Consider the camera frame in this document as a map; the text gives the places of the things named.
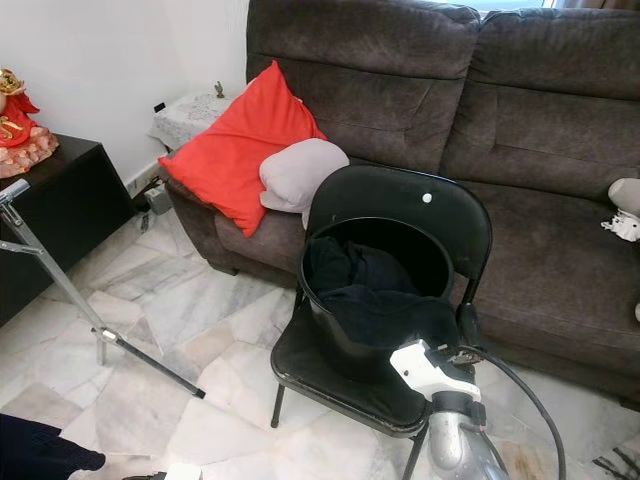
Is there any grey plush pillow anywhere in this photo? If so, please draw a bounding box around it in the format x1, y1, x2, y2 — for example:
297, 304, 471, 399
257, 137, 352, 231

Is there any dark brown fabric sofa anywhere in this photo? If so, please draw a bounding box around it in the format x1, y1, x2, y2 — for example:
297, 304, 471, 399
164, 0, 640, 423

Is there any silver metal clothes rack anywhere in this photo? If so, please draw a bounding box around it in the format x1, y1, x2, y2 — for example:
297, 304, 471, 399
0, 179, 207, 400

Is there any red laughing buddha statue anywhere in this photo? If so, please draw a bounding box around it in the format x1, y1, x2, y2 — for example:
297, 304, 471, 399
0, 67, 60, 180

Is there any black folding chair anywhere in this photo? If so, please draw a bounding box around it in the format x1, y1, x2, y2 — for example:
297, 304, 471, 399
269, 164, 495, 480

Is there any navy blue t-shirt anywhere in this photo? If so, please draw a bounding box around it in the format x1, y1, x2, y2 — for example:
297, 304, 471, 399
0, 412, 107, 480

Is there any red cushion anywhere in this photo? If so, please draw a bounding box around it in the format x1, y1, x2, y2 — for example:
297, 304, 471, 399
157, 59, 330, 239

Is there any side table lace cloth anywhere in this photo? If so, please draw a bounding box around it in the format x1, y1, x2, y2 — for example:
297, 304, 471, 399
149, 91, 243, 153

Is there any grey power adapter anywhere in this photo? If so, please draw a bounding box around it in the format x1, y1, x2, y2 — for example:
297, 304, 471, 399
142, 182, 174, 217

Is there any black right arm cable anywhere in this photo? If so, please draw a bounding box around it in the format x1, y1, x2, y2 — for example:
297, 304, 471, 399
458, 344, 568, 480

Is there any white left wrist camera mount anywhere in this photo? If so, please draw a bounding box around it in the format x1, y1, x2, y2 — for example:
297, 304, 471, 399
159, 464, 202, 480

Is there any black plastic bucket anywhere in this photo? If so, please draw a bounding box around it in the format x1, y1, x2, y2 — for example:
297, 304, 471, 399
297, 215, 462, 387

